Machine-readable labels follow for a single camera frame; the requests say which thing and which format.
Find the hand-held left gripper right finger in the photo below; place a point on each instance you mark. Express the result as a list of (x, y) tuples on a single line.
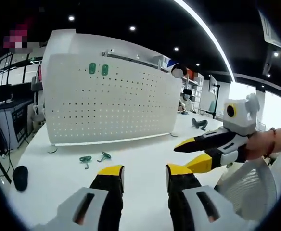
[(183, 199)]

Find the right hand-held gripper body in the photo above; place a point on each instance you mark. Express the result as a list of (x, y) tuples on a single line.
[(241, 115)]

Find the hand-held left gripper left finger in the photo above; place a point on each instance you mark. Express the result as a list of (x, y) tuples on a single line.
[(106, 197)]

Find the white perforated mounting plate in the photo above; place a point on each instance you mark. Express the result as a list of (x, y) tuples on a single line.
[(106, 108)]

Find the person's right hand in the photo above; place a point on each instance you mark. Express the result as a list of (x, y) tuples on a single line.
[(258, 145)]

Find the black headset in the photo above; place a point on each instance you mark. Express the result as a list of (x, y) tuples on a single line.
[(197, 125)]

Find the monitor on black stand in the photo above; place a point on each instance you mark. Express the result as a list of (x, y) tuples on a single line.
[(218, 101)]

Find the white mesh office chair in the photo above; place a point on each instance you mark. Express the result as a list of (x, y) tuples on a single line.
[(251, 183)]

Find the white shelf with storage bins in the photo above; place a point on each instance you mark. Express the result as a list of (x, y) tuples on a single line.
[(198, 84)]

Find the black computer mouse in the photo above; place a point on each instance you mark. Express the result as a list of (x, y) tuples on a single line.
[(20, 178)]

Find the white ceiling air conditioner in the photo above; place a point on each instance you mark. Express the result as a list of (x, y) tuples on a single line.
[(271, 29)]

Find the long ceiling light strip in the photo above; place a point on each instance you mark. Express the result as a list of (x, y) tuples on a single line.
[(204, 23)]

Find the grey metal shelf rack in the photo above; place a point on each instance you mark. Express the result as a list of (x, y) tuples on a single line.
[(131, 57)]

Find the dark workbench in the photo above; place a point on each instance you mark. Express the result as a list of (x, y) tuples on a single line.
[(15, 120)]

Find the grey office chair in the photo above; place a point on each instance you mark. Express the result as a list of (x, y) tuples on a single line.
[(35, 84)]

